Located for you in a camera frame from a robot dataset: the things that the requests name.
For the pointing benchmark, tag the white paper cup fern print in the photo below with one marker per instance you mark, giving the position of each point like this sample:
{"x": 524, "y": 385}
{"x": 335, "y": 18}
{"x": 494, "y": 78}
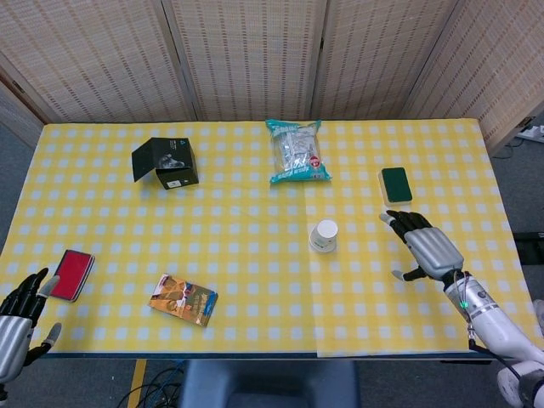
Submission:
{"x": 325, "y": 234}

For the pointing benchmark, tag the green yellow sponge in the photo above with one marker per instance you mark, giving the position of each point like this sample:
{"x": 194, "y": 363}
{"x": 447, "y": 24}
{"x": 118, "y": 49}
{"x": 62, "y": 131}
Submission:
{"x": 396, "y": 183}

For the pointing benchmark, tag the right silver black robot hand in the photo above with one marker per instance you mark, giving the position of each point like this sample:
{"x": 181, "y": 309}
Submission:
{"x": 433, "y": 246}

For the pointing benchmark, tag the woven folding screen panel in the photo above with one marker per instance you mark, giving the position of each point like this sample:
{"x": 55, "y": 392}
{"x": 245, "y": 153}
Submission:
{"x": 15, "y": 106}
{"x": 370, "y": 55}
{"x": 85, "y": 55}
{"x": 497, "y": 64}
{"x": 251, "y": 55}

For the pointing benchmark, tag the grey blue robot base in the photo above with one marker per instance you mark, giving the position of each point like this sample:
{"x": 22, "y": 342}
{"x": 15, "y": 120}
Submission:
{"x": 268, "y": 384}

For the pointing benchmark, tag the orange blue snack box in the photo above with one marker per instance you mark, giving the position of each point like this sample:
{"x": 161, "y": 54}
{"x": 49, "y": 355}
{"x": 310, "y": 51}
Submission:
{"x": 185, "y": 299}

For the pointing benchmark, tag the teal clear snack bag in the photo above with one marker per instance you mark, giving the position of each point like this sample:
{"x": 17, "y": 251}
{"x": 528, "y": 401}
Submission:
{"x": 297, "y": 153}

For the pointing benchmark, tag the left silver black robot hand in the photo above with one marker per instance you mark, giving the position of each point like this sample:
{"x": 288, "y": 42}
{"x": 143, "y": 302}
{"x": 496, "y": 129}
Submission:
{"x": 13, "y": 327}

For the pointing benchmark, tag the white power strip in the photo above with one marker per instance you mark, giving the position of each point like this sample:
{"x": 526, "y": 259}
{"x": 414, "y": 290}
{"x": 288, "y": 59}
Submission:
{"x": 533, "y": 132}

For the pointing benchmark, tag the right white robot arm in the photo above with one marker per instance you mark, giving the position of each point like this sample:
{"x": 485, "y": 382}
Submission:
{"x": 497, "y": 323}

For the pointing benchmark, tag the open black cardboard box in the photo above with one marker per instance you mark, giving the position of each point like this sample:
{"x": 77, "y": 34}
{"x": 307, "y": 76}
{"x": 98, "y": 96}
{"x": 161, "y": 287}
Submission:
{"x": 170, "y": 163}

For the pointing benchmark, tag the red flat case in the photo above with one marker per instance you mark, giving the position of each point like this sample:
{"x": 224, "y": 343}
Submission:
{"x": 72, "y": 276}

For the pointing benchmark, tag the yellow white checked tablecloth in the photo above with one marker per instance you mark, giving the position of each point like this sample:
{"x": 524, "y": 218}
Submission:
{"x": 170, "y": 229}
{"x": 425, "y": 314}

